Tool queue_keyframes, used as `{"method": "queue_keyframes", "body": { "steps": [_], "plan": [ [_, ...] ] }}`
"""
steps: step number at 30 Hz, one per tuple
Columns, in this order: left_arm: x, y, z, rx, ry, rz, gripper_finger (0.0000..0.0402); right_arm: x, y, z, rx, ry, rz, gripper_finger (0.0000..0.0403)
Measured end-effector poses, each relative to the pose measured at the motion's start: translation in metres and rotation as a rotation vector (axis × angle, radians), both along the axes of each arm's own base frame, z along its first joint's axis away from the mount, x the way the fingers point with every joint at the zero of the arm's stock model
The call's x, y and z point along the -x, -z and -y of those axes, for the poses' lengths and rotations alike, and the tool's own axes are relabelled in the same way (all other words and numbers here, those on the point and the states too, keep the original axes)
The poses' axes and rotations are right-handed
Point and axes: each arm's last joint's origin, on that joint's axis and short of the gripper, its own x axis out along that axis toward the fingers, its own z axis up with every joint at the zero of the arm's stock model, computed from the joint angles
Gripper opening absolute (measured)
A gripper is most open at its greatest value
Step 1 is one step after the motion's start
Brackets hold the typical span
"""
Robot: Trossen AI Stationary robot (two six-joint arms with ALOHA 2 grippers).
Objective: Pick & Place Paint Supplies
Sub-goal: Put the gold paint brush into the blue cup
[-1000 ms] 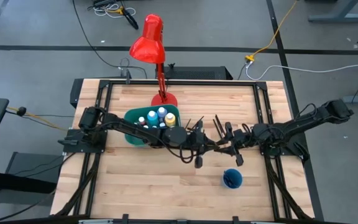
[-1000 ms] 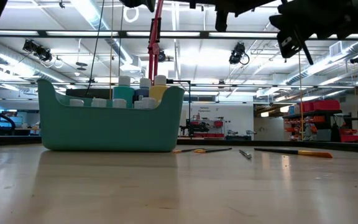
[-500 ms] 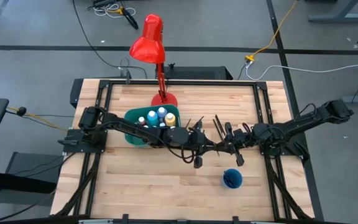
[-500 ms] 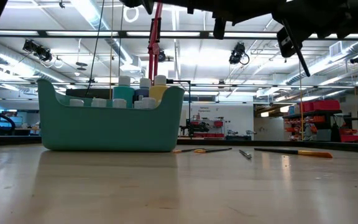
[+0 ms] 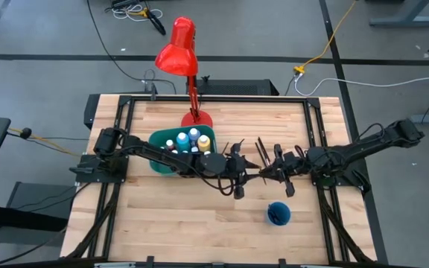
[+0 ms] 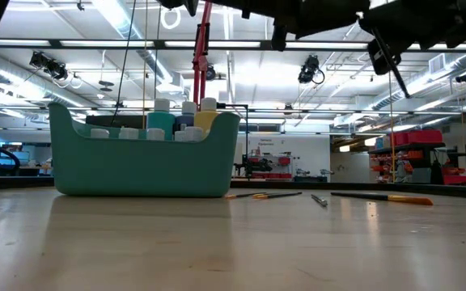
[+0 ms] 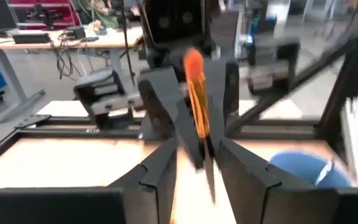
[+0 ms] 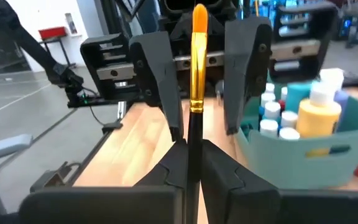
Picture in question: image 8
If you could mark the teal plastic caddy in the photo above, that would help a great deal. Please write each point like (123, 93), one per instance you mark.
(275, 168)

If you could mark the black paintbrush orange bristles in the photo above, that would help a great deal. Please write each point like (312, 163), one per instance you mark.
(197, 62)

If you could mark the large yellow paint bottle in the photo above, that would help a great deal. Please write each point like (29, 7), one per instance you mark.
(317, 119)

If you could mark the grey metal bench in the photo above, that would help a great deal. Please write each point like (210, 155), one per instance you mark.
(2, 146)

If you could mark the large periwinkle paint bottle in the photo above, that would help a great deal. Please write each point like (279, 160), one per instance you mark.
(331, 77)

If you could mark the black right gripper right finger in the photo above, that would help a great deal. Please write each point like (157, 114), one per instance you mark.
(275, 207)

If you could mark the red top cart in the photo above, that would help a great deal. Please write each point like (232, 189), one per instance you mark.
(53, 32)

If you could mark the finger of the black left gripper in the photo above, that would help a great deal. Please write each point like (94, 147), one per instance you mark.
(247, 56)
(157, 68)

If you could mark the small green paint bottle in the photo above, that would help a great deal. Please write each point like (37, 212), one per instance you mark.
(289, 119)
(289, 133)

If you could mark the large teal paint bottle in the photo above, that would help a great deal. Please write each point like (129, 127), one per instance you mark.
(297, 96)

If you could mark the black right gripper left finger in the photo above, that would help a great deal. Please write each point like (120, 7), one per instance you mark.
(104, 205)

